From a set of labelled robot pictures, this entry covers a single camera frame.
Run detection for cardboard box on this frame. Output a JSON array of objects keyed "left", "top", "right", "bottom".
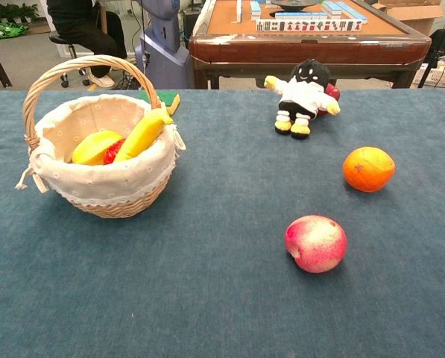
[{"left": 370, "top": 0, "right": 445, "bottom": 37}]

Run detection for brown mahjong table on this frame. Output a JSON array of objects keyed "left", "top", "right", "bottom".
[{"left": 189, "top": 0, "right": 432, "bottom": 90}]

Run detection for pink peach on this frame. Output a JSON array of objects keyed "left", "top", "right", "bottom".
[{"left": 284, "top": 214, "right": 348, "bottom": 274}]

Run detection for red toy fruit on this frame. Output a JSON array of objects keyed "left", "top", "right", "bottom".
[{"left": 103, "top": 139, "right": 127, "bottom": 166}]

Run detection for dark red apple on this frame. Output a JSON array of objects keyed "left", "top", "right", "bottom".
[{"left": 315, "top": 82, "right": 341, "bottom": 119}]

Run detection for black rolling stool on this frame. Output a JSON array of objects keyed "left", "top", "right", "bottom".
[{"left": 48, "top": 31, "right": 92, "bottom": 89}]

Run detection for black plush doll white shirt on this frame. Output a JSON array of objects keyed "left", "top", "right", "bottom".
[{"left": 263, "top": 58, "right": 341, "bottom": 140}]

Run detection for blue machine base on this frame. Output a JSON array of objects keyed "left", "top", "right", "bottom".
[{"left": 134, "top": 0, "right": 195, "bottom": 90}]

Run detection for yellow toy banana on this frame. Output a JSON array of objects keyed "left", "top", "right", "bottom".
[{"left": 113, "top": 102, "right": 174, "bottom": 163}]

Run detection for blue tablecloth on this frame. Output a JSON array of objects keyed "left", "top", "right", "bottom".
[{"left": 0, "top": 88, "right": 445, "bottom": 358}]

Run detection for yellow toy mango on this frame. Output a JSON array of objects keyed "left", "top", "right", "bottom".
[{"left": 72, "top": 130, "right": 124, "bottom": 166}]

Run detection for row of white mahjong tiles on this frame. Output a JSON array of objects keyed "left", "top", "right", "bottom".
[{"left": 255, "top": 18, "right": 364, "bottom": 33}]

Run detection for green potted plants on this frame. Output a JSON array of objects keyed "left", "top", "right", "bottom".
[{"left": 0, "top": 2, "right": 40, "bottom": 25}]

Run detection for orange fruit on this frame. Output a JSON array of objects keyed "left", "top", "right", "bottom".
[{"left": 342, "top": 146, "right": 397, "bottom": 193}]

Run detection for black tripod stand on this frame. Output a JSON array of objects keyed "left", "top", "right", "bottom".
[{"left": 417, "top": 0, "right": 445, "bottom": 90}]

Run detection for person leg with sneaker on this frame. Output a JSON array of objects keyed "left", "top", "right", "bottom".
[{"left": 46, "top": 0, "right": 128, "bottom": 90}]

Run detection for green bag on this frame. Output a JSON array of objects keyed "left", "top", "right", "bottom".
[{"left": 0, "top": 22, "right": 29, "bottom": 41}]

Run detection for green and yellow sponge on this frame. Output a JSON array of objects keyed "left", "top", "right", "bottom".
[{"left": 138, "top": 90, "right": 181, "bottom": 116}]

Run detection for wicker basket with cloth liner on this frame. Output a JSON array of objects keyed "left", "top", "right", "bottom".
[{"left": 15, "top": 54, "right": 187, "bottom": 219}]

